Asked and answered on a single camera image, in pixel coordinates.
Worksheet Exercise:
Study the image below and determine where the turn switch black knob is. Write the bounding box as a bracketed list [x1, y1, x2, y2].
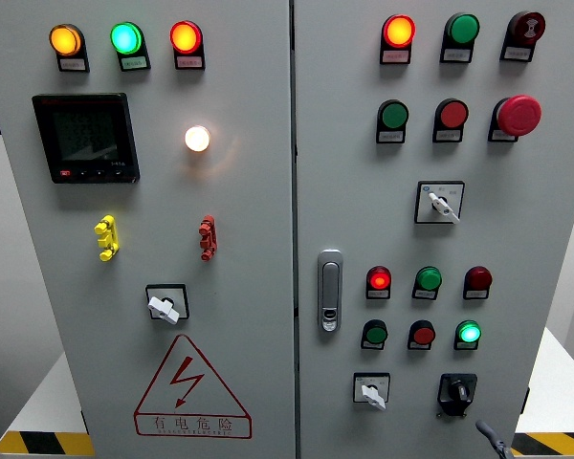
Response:
[435, 373, 479, 420]

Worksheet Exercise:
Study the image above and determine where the pale grey cabinet door with display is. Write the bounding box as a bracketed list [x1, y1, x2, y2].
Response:
[0, 0, 298, 459]

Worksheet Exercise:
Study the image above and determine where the silver door lock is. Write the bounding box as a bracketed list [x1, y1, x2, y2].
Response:
[317, 249, 344, 335]

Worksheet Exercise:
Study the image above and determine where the pale grey cabinet door with lock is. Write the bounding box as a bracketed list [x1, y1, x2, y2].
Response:
[292, 0, 574, 459]

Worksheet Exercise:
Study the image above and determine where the small red round lamp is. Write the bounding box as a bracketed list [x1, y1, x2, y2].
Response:
[364, 265, 393, 301]
[462, 265, 494, 301]

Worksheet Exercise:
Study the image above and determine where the white round lamp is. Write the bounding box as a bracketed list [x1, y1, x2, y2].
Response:
[184, 124, 211, 153]

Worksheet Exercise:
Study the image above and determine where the small green round lamp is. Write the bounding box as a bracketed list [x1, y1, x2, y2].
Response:
[411, 265, 444, 301]

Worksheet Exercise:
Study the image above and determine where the large green push button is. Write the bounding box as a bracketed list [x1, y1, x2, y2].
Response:
[375, 98, 410, 145]

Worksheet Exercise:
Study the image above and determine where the small red push button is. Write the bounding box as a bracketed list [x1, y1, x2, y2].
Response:
[407, 319, 437, 351]

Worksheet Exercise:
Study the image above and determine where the red warning triangle sticker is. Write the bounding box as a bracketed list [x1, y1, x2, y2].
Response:
[133, 333, 254, 440]

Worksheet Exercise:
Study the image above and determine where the large red push button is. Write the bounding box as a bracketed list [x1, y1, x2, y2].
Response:
[431, 98, 471, 144]

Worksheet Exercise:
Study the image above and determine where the small green illuminated push button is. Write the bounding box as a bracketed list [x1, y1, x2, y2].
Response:
[453, 319, 483, 351]

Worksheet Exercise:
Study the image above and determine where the red lamp beside green lamp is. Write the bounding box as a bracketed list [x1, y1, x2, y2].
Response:
[168, 20, 207, 71]

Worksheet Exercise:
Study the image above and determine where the black display meter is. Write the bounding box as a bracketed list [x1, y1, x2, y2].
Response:
[31, 92, 142, 185]

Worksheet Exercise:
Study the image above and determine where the large red round lamp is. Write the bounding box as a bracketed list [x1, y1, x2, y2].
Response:
[379, 13, 418, 66]

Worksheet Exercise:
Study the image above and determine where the bright green round lamp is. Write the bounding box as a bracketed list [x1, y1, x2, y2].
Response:
[109, 21, 152, 73]

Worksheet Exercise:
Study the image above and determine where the large red stop button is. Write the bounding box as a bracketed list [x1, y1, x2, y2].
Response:
[487, 94, 543, 143]

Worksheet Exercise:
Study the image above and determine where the large green round lamp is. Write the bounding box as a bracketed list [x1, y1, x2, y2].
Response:
[439, 12, 481, 64]

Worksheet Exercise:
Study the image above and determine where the yellow round lamp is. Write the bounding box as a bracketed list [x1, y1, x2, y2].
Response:
[48, 23, 91, 74]

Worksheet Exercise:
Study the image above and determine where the dark red buzzer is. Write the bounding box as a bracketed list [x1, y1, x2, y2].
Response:
[499, 11, 547, 63]

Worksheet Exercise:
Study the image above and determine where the black yellow striped tape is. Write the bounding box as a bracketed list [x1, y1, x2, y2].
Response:
[0, 430, 96, 458]
[509, 432, 574, 458]

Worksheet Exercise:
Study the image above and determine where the small red handle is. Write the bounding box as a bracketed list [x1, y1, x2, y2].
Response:
[198, 214, 218, 262]

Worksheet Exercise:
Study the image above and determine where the turn switch broad white handle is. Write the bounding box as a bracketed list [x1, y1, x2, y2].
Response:
[144, 283, 190, 326]

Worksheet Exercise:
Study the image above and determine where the turn switch slim white handle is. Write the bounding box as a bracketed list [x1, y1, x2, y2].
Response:
[413, 180, 466, 226]

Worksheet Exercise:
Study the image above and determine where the small yellow handle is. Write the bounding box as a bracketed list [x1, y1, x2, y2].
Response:
[93, 214, 121, 262]

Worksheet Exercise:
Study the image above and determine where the small turn switch white handle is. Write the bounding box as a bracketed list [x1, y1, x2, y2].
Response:
[352, 372, 392, 411]

